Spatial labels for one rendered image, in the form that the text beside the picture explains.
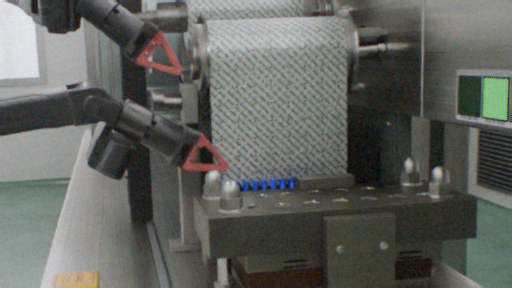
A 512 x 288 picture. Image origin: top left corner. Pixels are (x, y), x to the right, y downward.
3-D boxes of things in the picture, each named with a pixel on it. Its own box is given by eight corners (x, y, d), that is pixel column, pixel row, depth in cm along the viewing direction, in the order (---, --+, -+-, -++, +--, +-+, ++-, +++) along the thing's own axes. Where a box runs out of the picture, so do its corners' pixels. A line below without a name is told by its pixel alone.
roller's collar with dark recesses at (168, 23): (157, 34, 138) (155, 3, 137) (184, 33, 139) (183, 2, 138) (159, 32, 132) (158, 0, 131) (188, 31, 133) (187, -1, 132)
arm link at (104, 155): (90, 91, 98) (84, 82, 106) (57, 157, 100) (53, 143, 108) (158, 124, 103) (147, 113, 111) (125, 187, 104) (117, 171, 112)
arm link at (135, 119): (121, 97, 102) (121, 94, 108) (102, 135, 103) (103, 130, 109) (160, 117, 104) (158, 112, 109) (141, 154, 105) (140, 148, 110)
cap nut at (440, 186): (422, 193, 99) (422, 165, 99) (444, 192, 100) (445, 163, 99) (434, 199, 96) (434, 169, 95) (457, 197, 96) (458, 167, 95)
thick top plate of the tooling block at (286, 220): (194, 230, 106) (192, 194, 105) (424, 212, 111) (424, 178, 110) (209, 259, 91) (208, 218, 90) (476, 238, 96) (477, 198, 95)
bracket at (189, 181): (166, 245, 123) (158, 84, 118) (200, 242, 124) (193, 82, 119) (169, 253, 118) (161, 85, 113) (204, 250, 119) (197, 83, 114)
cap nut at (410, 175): (394, 182, 109) (395, 155, 108) (415, 180, 109) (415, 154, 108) (404, 186, 105) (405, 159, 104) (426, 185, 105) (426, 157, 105)
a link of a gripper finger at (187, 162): (220, 188, 107) (170, 164, 105) (213, 180, 114) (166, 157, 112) (239, 152, 107) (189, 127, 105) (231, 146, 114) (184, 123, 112)
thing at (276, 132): (214, 196, 110) (210, 88, 107) (346, 187, 113) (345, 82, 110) (214, 197, 110) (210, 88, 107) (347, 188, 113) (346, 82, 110)
